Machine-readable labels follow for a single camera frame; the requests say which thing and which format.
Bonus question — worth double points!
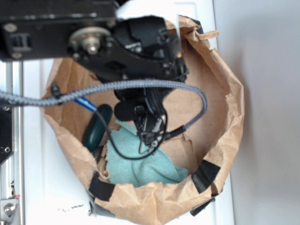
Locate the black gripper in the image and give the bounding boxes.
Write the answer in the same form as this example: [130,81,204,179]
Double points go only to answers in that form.
[98,16,188,147]

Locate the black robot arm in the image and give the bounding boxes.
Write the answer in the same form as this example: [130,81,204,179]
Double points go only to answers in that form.
[0,0,188,147]

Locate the dark green oval soap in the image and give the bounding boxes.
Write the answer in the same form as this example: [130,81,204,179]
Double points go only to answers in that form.
[82,104,113,152]

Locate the brown paper lined bin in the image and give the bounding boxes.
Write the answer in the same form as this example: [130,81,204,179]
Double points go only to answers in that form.
[41,16,245,225]

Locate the teal cloth rag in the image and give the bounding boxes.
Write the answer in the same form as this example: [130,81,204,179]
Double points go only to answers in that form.
[105,120,188,188]

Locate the thin black wire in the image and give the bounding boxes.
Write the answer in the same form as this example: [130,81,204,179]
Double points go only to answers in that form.
[95,110,168,160]

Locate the grey braided cable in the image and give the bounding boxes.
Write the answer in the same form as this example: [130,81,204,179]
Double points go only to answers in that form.
[0,79,208,141]

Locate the aluminium frame rail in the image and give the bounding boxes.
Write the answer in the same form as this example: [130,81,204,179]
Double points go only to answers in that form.
[0,61,25,225]

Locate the metal corner bracket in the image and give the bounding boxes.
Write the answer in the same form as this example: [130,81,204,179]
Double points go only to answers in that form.
[0,198,21,225]

